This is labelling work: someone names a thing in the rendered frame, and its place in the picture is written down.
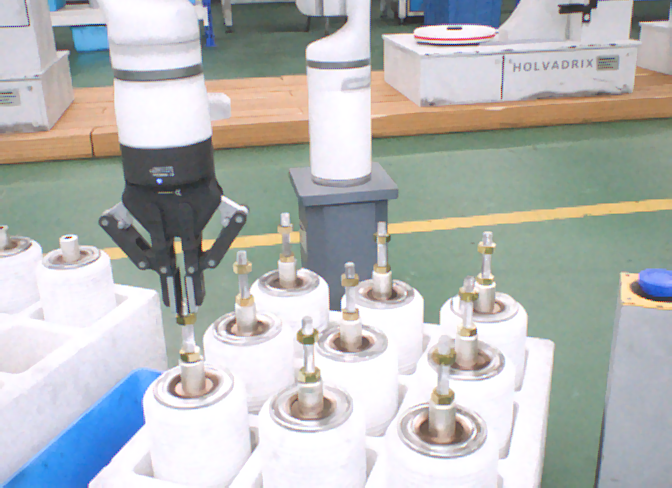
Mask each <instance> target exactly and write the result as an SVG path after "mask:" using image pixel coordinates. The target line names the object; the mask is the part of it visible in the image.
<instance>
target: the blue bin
mask: <svg viewBox="0 0 672 488"><path fill-rule="evenodd" d="M165 372H166V371H161V370H155V369H150V368H137V369H134V370H132V371H131V372H130V373H128V374H127V375H126V376H125V377H124V378H123V379H122V380H120V381H119V382H118V383H117V384H116V385H115V386H114V387H112V388H111V389H110V390H109V391H108V392H107V393H105V394H104V395H103V396H102V397H101V398H100V399H99V400H97V401H96V402H95V403H94V404H93V405H92V406H91V407H89V408H88V409H87V410H86V411H85V412H84V413H82V414H81V415H80V416H79V417H78V418H77V419H76V420H74V421H73V422H72V423H71V424H70V425H69V426H68V427H66V428H65V429H64V430H63V431H62V432H61V433H59V434H58V435H57V436H56V437H55V438H54V439H53V440H51V441H50V442H49V443H48V444H47V445H46V446H45V447H43V448H42V449H41V450H40V451H39V452H38V453H36V454H35V455H34V456H33V457H32V458H31V459H30V460H28V461H27V462H26V463H25V464H24V465H23V466H22V467H20V468H19V469H18V470H17V471H16V472H15V473H13V474H12V475H11V476H10V477H9V478H8V479H7V480H5V481H4V482H3V483H2V484H1V485H0V488H89V484H90V482H91V481H92V480H93V479H94V478H95V477H96V476H97V475H98V474H99V473H100V472H101V471H102V470H103V469H104V467H107V466H108V465H109V464H110V463H111V461H112V459H113V458H114V457H115V456H116V455H117V454H118V453H119V452H120V451H121V450H122V448H123V447H124V446H125V445H126V444H127V443H128V442H129V441H130V440H131V439H132V438H133V437H134V436H135V435H136V434H137V433H138V432H139V430H140V429H141V428H142V427H143V426H144V425H145V424H146V420H145V412H144V406H143V399H144V396H145V394H146V392H147V390H148V388H149V387H150V386H151V384H152V383H153V382H154V381H156V380H157V379H158V378H159V377H160V376H161V375H162V374H163V373H165Z"/></svg>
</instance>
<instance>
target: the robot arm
mask: <svg viewBox="0 0 672 488"><path fill-rule="evenodd" d="M97 2H98V5H99V7H100V9H101V11H102V13H103V16H104V18H105V21H106V23H107V28H108V39H109V48H110V55H111V62H112V70H113V76H114V106H115V115H116V122H117V129H118V136H119V144H120V151H121V158H122V165H123V173H124V179H125V188H124V191H123V193H122V198H121V199H122V201H121V202H120V203H118V204H117V205H116V206H111V207H109V208H108V209H107V210H106V211H105V212H104V213H103V214H102V216H101V217H100V218H99V220H98V223H99V225H100V226H101V228H102V229H103V230H104V231H105V232H106V233H107V234H108V235H109V236H110V238H111V239H112V240H113V241H114V242H115V243H116V244H117V245H118V247H119V248H120V249H121V250H122V251H123V252H124V253H125V254H126V255H127V257H128V258H129V259H130V260H131V261H132V262H133V263H134V264H135V265H136V267H137V268H138V269H140V270H146V269H150V270H154V271H156V272H157V273H158V274H159V276H160V282H161V290H162V299H163V303H164V304H165V306H166V307H170V310H171V313H180V304H179V301H180V300H181V299H183V297H182V287H181V278H180V269H179V267H176V260H177V259H176V252H175V244H174V239H175V237H180V238H181V247H182V251H183V254H184V265H185V271H186V273H185V276H184V282H185V290H186V298H187V307H188V312H189V313H197V310H198V308H199V306H202V303H203V301H204V298H205V295H206V291H205V282H204V273H203V270H205V269H208V268H211V269H214V268H216V267H217V266H218V265H219V263H220V262H221V260H222V259H223V257H224V256H225V254H226V252H227V251H228V249H229V248H230V246H231V245H232V243H233V242H234V240H235V238H236V237H237V235H238V234H239V232H240V231H241V229H242V227H243V226H244V224H245V222H246V220H247V217H248V214H249V211H250V209H249V206H248V205H247V204H244V203H241V204H238V205H237V204H236V203H234V202H232V201H231V200H229V199H227V198H226V197H224V196H223V189H222V187H221V186H220V184H219V183H218V181H217V178H216V173H215V162H214V151H213V141H212V129H211V121H214V120H221V119H226V118H229V117H231V104H230V98H229V97H228V96H226V95H225V94H224V93H207V89H206V85H205V81H204V75H203V67H202V57H201V46H200V38H199V37H200V34H199V24H198V18H197V13H196V10H195V8H194V6H193V5H192V3H190V2H189V1H188V0H97ZM295 2H296V5H297V7H298V9H299V10H300V11H301V12H302V13H303V14H306V15H311V16H322V14H323V16H334V15H347V16H348V21H347V23H346V24H345V25H344V26H343V27H342V28H341V29H340V30H339V31H337V32H336V33H334V34H332V35H330V36H328V37H326V38H324V39H321V40H318V41H316V42H313V43H312V44H310V45H309V46H308V47H307V50H306V64H307V85H308V108H309V133H310V160H311V180H312V181H313V182H314V183H316V184H319V185H323V186H329V187H349V186H356V185H360V184H364V183H366V182H368V181H370V180H371V75H370V0H295ZM217 208H218V209H219V210H220V212H221V217H220V220H219V221H220V224H221V225H222V226H224V227H223V229H222V231H221V232H220V234H219V235H218V237H217V239H216V240H215V242H214V243H213V245H212V246H211V248H210V249H208V250H205V251H203V247H202V237H203V233H202V231H203V229H204V228H205V227H206V225H207V224H208V222H209V221H210V219H211V218H212V216H213V214H214V213H215V211H216V210H217ZM129 212H130V213H131V215H132V216H133V217H134V218H135V219H136V220H137V221H138V222H139V223H140V224H141V225H142V227H143V228H144V229H145V230H146V231H147V232H148V233H149V234H150V237H151V243H152V247H151V246H150V244H149V243H148V242H147V241H146V240H145V239H144V238H143V236H142V235H141V234H140V233H139V232H138V231H137V230H136V228H135V227H134V226H133V225H132V224H131V223H132V217H131V215H130V213H129Z"/></svg>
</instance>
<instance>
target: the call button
mask: <svg viewBox="0 0 672 488"><path fill-rule="evenodd" d="M638 283H639V284H640V285H641V286H642V287H641V288H642V290H643V291H644V292H646V293H648V294H650V295H653V296H658V297H671V296H672V271H670V270H666V269H658V268H652V269H646V270H644V271H641V272H640V273H639V276H638Z"/></svg>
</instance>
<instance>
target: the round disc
mask: <svg viewBox="0 0 672 488"><path fill-rule="evenodd" d="M494 38H495V29H494V28H491V27H485V26H474V25H443V26H429V27H422V28H418V29H416V30H415V31H414V39H415V40H417V41H421V42H426V43H428V44H433V45H450V46H455V45H472V44H476V43H477V42H484V41H489V40H492V39H494Z"/></svg>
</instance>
